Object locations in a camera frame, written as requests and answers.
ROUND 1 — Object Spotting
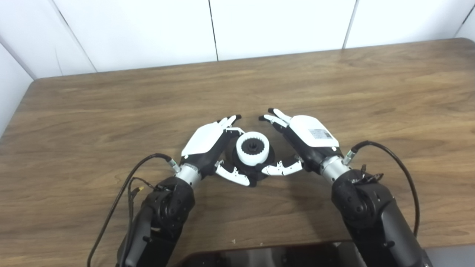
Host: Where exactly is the thin wire with yellow connector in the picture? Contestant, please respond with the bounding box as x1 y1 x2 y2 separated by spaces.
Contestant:
127 177 161 227

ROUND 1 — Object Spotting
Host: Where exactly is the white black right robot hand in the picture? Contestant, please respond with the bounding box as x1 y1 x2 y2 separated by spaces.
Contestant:
258 108 340 177

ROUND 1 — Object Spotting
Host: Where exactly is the round black part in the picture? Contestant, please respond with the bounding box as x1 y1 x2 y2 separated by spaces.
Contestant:
232 139 276 187

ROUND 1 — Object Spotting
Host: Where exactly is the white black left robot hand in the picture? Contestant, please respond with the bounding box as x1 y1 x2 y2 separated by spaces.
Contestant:
180 114 251 187

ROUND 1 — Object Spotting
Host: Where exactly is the black robot torso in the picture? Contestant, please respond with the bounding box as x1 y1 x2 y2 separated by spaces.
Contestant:
178 241 358 267

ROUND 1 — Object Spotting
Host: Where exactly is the white toothed ring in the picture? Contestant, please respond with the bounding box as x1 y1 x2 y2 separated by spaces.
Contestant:
236 131 269 167

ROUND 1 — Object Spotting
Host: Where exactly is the thin black wires right arm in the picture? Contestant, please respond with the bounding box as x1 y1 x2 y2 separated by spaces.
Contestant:
351 165 384 184

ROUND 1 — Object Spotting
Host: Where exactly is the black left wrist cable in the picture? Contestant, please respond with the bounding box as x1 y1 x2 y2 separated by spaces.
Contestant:
86 153 182 267

